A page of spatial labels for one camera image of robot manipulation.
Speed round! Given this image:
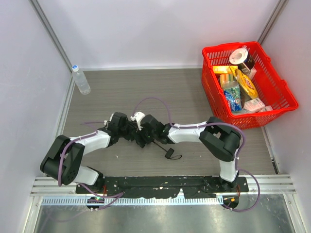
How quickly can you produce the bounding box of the pink white box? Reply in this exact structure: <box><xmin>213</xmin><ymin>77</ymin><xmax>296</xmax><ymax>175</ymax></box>
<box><xmin>243</xmin><ymin>98</ymin><xmax>265</xmax><ymax>113</ymax></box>

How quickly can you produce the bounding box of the purple cable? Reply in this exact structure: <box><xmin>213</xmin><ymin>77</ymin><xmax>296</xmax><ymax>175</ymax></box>
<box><xmin>133</xmin><ymin>97</ymin><xmax>261</xmax><ymax>213</ymax></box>
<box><xmin>58</xmin><ymin>121</ymin><xmax>126</xmax><ymax>211</ymax></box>

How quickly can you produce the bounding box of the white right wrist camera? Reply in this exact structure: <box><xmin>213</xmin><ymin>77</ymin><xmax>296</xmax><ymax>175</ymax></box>
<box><xmin>130</xmin><ymin>112</ymin><xmax>145</xmax><ymax>131</ymax></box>

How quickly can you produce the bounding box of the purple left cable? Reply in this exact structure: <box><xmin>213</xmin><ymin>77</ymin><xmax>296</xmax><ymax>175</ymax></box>
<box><xmin>58</xmin><ymin>121</ymin><xmax>126</xmax><ymax>211</ymax></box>

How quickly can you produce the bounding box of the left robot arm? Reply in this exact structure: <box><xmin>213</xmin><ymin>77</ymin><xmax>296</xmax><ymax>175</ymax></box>
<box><xmin>40</xmin><ymin>112</ymin><xmax>140</xmax><ymax>192</ymax></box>

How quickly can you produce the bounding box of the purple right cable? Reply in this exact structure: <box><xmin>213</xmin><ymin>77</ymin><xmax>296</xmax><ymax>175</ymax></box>
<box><xmin>133</xmin><ymin>97</ymin><xmax>261</xmax><ymax>213</ymax></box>

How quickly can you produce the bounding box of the blue green snack packet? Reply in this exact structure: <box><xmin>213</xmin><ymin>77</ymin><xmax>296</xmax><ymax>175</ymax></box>
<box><xmin>224</xmin><ymin>87</ymin><xmax>242</xmax><ymax>112</ymax></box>

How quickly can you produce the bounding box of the yellow box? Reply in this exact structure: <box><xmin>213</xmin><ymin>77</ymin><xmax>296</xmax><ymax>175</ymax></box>
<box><xmin>212</xmin><ymin>66</ymin><xmax>237</xmax><ymax>74</ymax></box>

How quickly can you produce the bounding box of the black folding umbrella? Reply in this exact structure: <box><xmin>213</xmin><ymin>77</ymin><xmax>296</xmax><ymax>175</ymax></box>
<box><xmin>128</xmin><ymin>127</ymin><xmax>183</xmax><ymax>160</ymax></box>

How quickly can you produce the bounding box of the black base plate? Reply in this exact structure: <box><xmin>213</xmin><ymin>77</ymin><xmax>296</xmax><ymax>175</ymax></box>
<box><xmin>76</xmin><ymin>176</ymin><xmax>249</xmax><ymax>199</ymax></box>

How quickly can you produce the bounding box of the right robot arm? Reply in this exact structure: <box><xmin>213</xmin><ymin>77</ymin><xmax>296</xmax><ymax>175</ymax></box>
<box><xmin>131</xmin><ymin>112</ymin><xmax>245</xmax><ymax>191</ymax></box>

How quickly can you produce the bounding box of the clear plastic bottle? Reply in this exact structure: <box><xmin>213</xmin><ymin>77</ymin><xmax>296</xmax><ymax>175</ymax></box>
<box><xmin>71</xmin><ymin>65</ymin><xmax>91</xmax><ymax>95</ymax></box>

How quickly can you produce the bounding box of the yellow snack bag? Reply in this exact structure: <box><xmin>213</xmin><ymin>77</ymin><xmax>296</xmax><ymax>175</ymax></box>
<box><xmin>235</xmin><ymin>69</ymin><xmax>259</xmax><ymax>99</ymax></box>

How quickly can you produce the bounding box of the red plastic basket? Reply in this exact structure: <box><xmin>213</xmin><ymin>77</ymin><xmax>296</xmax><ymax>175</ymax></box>
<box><xmin>202</xmin><ymin>41</ymin><xmax>299</xmax><ymax>129</ymax></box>

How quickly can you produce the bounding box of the white slotted cable duct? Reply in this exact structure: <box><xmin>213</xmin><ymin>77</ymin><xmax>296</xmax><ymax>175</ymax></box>
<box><xmin>41</xmin><ymin>196</ymin><xmax>223</xmax><ymax>206</ymax></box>

